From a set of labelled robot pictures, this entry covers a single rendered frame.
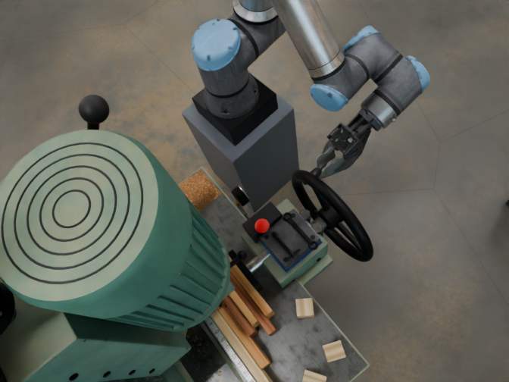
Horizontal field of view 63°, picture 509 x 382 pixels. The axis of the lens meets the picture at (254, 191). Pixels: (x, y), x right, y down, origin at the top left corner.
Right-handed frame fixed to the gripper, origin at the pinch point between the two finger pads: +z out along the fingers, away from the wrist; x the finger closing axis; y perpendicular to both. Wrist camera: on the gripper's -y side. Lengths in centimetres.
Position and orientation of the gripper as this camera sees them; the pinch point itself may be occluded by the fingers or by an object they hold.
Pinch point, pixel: (318, 174)
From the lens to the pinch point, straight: 115.0
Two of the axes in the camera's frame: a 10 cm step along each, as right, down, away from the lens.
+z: -6.8, 7.1, 1.9
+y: -4.0, -1.4, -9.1
